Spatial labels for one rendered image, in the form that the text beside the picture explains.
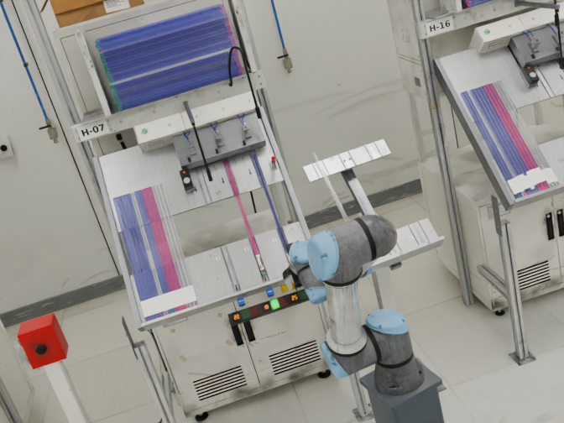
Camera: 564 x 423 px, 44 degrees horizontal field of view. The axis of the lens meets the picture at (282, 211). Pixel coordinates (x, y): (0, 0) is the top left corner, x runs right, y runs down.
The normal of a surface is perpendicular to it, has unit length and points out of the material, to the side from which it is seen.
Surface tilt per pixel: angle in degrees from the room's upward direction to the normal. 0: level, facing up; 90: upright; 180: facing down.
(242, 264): 47
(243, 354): 90
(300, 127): 90
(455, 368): 0
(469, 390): 0
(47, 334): 90
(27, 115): 90
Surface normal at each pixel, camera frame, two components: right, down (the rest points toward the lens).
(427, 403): 0.43, 0.25
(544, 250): 0.20, 0.33
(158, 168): -0.02, -0.36
